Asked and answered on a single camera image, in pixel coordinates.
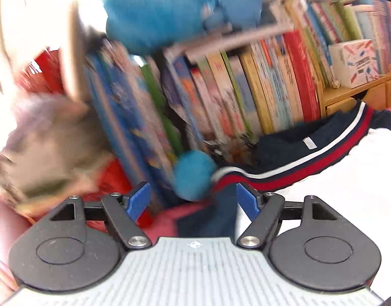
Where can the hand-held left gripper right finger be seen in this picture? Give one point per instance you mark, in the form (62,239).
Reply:
(246,197)

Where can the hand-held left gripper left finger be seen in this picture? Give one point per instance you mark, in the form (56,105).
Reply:
(139,200)

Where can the navy and white jacket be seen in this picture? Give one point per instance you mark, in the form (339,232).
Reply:
(278,153)

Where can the red plastic crate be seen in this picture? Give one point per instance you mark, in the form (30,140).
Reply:
(116,181)

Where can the row of colourful books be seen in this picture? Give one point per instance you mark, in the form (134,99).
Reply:
(246,95)

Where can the stack of papers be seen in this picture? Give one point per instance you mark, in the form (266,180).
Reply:
(45,140)

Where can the wooden drawer organizer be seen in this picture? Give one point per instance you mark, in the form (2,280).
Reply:
(345,98)

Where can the red plastic basket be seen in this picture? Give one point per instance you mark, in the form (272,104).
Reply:
(39,70)

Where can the white printed cardboard box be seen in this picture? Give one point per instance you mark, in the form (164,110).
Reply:
(354,63)

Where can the blue plush toy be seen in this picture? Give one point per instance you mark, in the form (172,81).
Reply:
(157,12)

